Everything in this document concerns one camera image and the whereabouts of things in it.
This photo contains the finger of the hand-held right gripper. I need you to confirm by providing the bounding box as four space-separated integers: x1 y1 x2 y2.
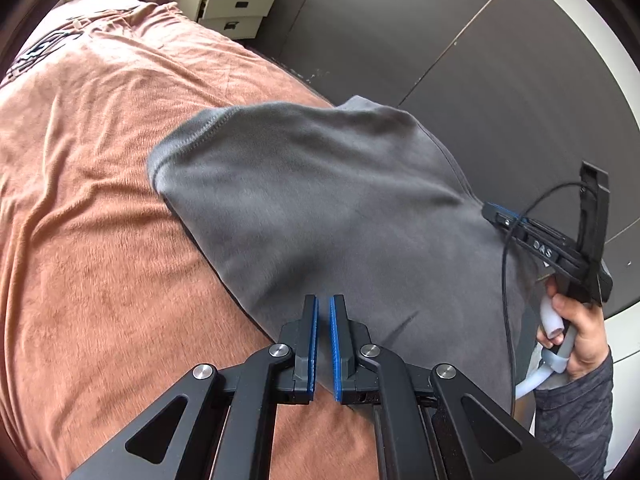
481 201 582 272

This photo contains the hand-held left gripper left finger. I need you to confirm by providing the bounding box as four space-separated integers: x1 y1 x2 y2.
65 294 319 480

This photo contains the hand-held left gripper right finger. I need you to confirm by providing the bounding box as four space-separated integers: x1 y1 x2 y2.
327 294 567 480

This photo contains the grey t-shirt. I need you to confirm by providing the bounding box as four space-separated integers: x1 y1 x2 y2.
146 95 543 431

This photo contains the person's right forearm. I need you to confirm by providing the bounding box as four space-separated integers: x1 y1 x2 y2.
530 347 616 480

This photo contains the pile of black clothes hangers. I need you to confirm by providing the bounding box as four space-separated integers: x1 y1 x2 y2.
0 7 87 86

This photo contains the person's right hand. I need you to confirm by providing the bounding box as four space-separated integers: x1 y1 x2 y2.
536 280 613 382

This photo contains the dark grey wardrobe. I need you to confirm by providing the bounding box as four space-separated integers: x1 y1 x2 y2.
248 0 640 321

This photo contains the orange fleece blanket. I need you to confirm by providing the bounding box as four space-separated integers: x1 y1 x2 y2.
0 0 382 480

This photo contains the white nightstand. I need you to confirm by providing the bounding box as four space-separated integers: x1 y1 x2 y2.
172 0 277 41

